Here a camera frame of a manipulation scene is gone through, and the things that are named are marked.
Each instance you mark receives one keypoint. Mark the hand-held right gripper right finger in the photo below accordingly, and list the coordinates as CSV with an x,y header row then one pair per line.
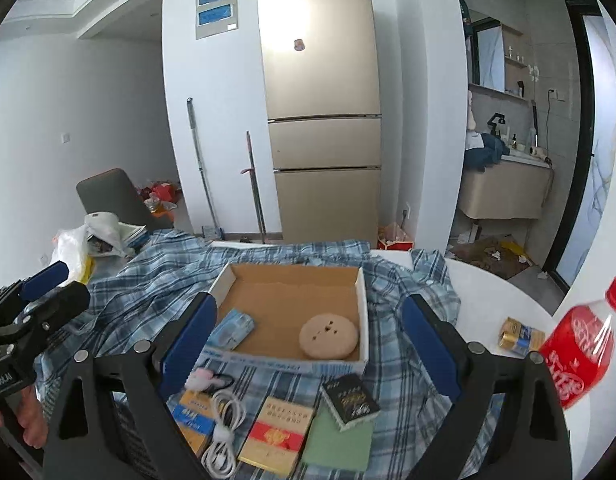
x,y
430,355

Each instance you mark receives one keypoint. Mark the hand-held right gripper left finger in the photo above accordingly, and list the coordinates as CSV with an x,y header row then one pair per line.
x,y
188,345

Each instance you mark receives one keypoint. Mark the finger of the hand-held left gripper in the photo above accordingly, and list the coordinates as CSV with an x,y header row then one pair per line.
x,y
45,277
63,302

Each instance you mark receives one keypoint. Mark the white red packet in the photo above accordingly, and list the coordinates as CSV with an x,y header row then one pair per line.
x,y
200,377

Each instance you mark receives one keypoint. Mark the yellow blue flat pack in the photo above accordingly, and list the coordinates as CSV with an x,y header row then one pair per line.
x,y
190,415

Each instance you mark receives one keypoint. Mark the small black box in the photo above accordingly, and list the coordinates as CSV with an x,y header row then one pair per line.
x,y
348,400

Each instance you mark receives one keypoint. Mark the shallow cardboard box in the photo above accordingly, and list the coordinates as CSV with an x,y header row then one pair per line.
x,y
288,300

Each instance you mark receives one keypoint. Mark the red gold box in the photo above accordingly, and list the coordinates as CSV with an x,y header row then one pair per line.
x,y
275,435

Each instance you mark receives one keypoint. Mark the green pad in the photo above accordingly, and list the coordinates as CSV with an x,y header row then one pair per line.
x,y
338,447

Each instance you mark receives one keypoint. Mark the person's left hand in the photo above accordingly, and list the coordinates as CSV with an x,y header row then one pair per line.
x,y
32,420

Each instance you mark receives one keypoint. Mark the translucent plastic bag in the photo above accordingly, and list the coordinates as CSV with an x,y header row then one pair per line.
x,y
70,255

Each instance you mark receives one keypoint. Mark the blue tissue packet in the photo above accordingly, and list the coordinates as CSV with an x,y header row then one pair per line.
x,y
230,330

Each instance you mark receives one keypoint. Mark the blue plaid shirt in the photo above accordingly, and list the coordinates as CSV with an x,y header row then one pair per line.
x,y
148,280

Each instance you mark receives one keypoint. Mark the white crumpled bag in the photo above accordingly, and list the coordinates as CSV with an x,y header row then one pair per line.
x,y
113,232

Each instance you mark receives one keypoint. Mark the gold packet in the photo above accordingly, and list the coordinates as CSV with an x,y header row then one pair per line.
x,y
520,336

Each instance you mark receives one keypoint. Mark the round beige puff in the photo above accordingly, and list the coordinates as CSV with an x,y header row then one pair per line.
x,y
329,336

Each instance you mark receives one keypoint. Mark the grey chair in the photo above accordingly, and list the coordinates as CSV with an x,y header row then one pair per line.
x,y
113,195

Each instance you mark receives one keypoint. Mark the brown floor mat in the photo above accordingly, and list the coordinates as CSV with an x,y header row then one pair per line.
x,y
488,255

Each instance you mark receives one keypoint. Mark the red carton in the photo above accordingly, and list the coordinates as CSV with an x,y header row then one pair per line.
x,y
395,242

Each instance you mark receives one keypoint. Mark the red plastic bag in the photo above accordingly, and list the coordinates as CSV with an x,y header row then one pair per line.
x,y
160,192

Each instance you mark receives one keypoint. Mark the red label cola bottle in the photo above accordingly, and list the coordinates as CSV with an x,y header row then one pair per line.
x,y
578,350

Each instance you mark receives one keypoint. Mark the beige bathroom vanity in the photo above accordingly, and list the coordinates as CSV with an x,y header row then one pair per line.
x,y
503,190

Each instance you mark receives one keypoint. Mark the blue clothes pile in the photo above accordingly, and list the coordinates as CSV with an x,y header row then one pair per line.
x,y
485,152

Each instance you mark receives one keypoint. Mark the black framed glass door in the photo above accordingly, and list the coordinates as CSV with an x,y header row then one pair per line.
x,y
585,135

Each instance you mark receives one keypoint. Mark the gold refrigerator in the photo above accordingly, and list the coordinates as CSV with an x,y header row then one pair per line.
x,y
318,85

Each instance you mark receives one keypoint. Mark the bathroom mirror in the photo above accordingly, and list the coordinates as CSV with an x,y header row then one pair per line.
x,y
489,55

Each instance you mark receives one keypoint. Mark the white wall outlet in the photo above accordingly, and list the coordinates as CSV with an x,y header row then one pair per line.
x,y
407,211

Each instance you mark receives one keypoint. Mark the wooden wall shelf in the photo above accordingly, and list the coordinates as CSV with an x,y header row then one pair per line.
x,y
515,65

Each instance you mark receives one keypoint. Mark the grey wall panel blue covers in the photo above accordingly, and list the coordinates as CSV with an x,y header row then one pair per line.
x,y
215,7

